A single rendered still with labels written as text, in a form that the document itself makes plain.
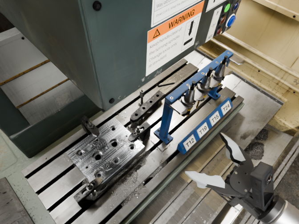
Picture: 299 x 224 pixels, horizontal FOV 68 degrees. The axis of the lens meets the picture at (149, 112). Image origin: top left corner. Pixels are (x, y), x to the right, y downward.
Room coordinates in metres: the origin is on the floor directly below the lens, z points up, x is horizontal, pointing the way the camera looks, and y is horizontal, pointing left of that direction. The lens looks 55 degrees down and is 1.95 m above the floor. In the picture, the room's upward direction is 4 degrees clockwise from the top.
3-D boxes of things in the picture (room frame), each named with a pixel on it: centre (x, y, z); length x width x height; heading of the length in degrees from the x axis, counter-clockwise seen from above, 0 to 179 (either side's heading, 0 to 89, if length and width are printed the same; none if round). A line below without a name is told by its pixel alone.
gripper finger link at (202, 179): (0.18, -0.14, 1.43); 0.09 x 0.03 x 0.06; 85
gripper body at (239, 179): (0.16, -0.25, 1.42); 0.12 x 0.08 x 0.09; 49
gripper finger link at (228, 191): (0.17, -0.19, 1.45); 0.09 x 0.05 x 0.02; 85
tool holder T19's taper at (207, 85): (0.68, -0.24, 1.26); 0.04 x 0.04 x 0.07
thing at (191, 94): (0.60, -0.16, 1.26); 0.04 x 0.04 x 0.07
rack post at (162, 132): (0.59, -0.08, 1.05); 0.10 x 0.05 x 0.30; 48
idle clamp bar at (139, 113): (0.75, 0.01, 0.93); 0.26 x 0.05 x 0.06; 143
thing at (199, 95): (0.64, -0.20, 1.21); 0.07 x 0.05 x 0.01; 48
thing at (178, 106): (0.56, -0.12, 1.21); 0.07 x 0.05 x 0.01; 48
